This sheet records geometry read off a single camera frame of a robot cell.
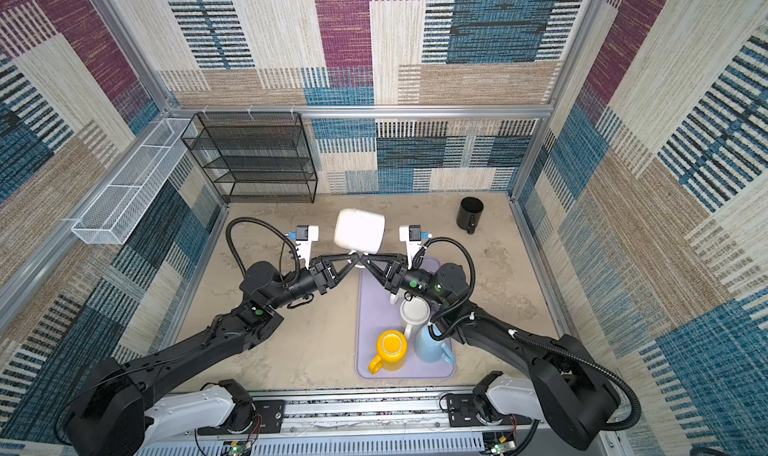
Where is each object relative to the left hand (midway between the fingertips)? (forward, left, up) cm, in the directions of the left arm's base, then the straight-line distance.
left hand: (358, 258), depth 64 cm
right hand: (0, 0, -3) cm, 3 cm away
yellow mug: (-12, -7, -23) cm, 26 cm away
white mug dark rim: (-2, -13, -25) cm, 28 cm away
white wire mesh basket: (+12, +57, +1) cm, 58 cm away
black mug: (+34, -35, -25) cm, 55 cm away
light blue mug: (-11, -16, -24) cm, 31 cm away
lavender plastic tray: (0, -3, -31) cm, 31 cm away
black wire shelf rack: (+55, +41, -16) cm, 71 cm away
